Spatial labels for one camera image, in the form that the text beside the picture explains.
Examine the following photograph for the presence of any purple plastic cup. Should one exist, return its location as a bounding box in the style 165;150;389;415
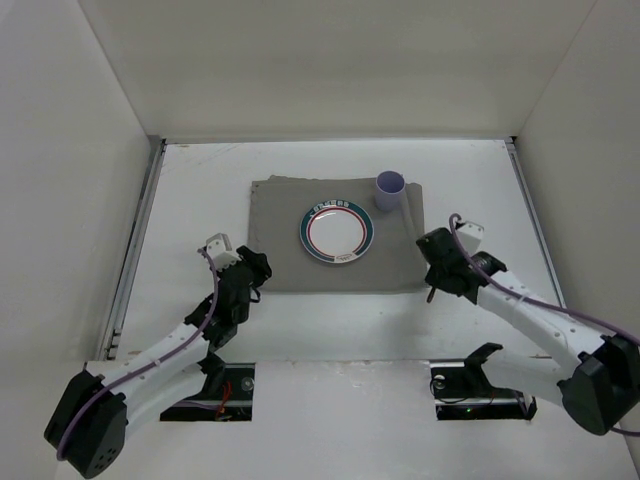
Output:
375;170;405;212

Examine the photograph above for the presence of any white plate green rim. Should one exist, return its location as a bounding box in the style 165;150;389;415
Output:
299;199;374;265

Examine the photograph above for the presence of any grey cloth placemat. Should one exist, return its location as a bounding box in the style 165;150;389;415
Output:
247;175;426;294

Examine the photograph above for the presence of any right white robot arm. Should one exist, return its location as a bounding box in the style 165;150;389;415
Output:
416;220;639;436

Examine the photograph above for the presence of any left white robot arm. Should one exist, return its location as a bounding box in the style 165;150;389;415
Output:
44;237;272;479

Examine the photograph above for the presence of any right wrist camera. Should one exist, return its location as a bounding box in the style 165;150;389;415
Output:
456;221;484;256

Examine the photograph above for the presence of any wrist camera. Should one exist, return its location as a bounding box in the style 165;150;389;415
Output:
201;233;240;272
456;221;484;256

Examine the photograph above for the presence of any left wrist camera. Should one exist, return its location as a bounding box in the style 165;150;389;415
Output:
201;233;240;272

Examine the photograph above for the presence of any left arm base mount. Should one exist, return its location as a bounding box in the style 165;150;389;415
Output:
159;363;256;423

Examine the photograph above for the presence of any left aluminium table rail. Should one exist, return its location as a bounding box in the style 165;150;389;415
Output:
96;135;166;361

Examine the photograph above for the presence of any aluminium table rail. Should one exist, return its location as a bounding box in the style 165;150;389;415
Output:
96;135;166;361
505;137;566;307

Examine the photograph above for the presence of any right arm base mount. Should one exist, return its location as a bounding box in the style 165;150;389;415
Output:
429;343;537;421

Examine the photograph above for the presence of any right aluminium table rail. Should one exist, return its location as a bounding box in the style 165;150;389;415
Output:
505;137;566;307

